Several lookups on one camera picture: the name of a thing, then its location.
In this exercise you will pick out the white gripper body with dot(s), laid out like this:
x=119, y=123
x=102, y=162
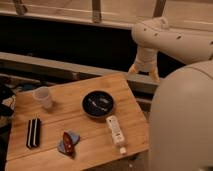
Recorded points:
x=146, y=59

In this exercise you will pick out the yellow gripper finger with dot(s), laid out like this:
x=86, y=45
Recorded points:
x=154, y=75
x=133, y=69

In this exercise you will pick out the translucent white cup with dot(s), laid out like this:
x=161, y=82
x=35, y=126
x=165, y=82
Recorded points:
x=43, y=96

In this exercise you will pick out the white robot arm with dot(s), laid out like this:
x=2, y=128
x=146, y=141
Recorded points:
x=181, y=115

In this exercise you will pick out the black ceramic bowl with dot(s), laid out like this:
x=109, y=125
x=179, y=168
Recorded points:
x=98, y=104

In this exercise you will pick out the wooden table board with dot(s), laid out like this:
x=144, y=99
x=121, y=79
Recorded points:
x=95, y=146

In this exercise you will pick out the white remote controller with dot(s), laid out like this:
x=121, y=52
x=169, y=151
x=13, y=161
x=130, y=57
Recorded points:
x=117, y=134

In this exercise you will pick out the red toy boat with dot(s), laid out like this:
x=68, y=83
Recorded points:
x=68, y=144

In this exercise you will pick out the black white striped block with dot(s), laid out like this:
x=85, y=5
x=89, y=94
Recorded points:
x=33, y=133

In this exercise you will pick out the dark clutter pile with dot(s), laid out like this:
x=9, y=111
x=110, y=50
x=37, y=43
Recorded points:
x=7, y=101

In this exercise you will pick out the grey metal rail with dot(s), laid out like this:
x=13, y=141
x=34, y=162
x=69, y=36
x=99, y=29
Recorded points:
x=140, y=83

